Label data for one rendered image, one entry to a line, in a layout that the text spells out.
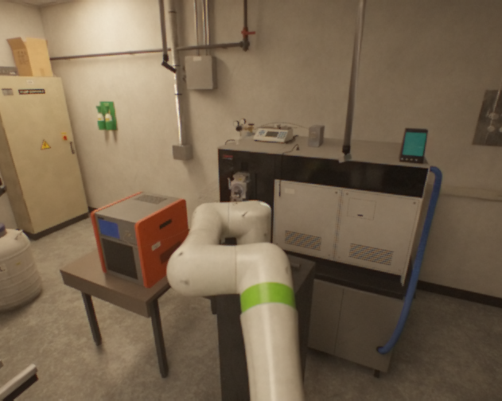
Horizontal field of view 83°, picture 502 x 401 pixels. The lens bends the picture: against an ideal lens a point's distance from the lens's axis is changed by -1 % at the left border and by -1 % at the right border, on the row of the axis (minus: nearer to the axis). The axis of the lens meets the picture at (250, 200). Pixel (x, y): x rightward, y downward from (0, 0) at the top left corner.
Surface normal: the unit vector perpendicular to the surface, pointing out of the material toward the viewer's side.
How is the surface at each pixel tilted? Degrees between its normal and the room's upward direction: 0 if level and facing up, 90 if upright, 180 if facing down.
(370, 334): 90
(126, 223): 90
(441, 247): 90
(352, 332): 90
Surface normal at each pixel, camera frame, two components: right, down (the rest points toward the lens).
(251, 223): 0.05, 0.33
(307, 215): -0.41, 0.33
